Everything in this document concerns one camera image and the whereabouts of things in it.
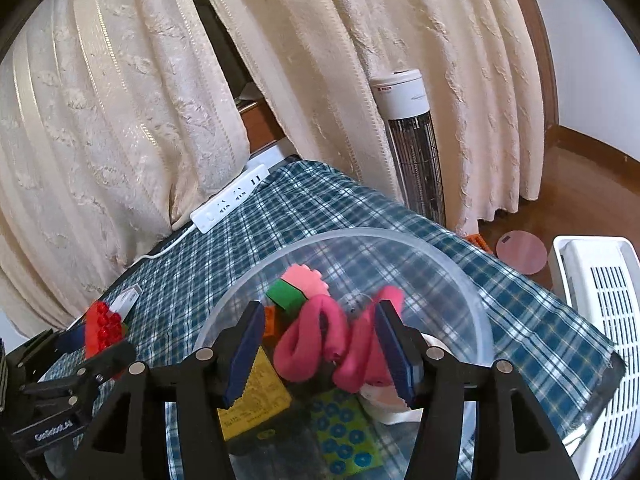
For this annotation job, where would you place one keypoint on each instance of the white tape roll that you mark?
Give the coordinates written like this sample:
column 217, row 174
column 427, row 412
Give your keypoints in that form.
column 385, row 407

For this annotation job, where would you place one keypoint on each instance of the yellow box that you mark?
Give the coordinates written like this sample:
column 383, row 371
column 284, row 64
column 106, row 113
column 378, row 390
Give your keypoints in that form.
column 260, row 400

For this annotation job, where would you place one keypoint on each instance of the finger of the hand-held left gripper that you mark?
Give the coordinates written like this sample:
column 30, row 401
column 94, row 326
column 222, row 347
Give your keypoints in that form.
column 107, row 362
column 70, row 340

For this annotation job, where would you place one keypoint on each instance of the orange toy block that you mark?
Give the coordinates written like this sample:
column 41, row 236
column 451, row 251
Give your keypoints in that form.
column 272, row 327

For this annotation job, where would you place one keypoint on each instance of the green toy block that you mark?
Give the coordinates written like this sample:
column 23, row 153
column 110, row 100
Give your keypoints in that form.
column 285, row 296

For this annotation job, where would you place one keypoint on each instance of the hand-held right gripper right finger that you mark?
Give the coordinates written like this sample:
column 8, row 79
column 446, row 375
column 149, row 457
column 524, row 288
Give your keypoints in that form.
column 396, row 352

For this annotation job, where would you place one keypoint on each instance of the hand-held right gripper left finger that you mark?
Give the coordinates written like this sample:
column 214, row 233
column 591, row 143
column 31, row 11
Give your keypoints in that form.
column 245, row 350

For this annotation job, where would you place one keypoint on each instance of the red toy block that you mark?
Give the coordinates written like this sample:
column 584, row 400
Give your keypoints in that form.
column 102, row 330

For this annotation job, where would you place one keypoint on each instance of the pink round disc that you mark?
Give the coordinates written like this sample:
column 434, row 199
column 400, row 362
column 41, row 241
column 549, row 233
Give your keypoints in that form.
column 522, row 252

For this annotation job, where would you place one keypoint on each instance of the white plastic basket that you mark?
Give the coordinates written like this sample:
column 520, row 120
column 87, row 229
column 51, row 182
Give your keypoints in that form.
column 600, row 285

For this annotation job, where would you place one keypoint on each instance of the blue plaid cloth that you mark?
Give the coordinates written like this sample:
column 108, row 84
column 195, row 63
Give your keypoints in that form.
column 525, row 310

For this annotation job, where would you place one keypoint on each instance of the clear plastic container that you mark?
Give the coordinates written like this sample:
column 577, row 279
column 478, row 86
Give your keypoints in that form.
column 450, row 280

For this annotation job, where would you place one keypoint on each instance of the pink toy block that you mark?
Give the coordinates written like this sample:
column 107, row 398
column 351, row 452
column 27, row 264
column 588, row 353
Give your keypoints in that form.
column 305, row 280

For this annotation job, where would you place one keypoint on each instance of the white tower heater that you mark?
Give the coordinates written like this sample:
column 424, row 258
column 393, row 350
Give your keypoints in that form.
column 415, row 160

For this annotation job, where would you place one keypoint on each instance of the pink foam hair curler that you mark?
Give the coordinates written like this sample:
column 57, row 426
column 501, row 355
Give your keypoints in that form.
column 362, row 350
column 300, row 350

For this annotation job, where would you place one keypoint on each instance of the white cardboard box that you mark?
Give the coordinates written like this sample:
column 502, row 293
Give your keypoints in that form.
column 125, row 301

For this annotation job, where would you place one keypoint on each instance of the green card with blue dots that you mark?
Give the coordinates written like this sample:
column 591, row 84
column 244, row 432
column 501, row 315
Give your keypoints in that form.
column 347, row 435

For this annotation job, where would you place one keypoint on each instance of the white power strip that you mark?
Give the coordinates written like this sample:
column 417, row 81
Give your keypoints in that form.
column 230, row 200

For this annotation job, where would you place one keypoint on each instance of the orange plastic item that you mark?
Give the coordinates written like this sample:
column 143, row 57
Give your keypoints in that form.
column 479, row 242

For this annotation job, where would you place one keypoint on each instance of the beige patterned curtain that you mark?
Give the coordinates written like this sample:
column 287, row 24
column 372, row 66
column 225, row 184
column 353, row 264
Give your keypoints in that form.
column 325, row 85
column 100, row 135

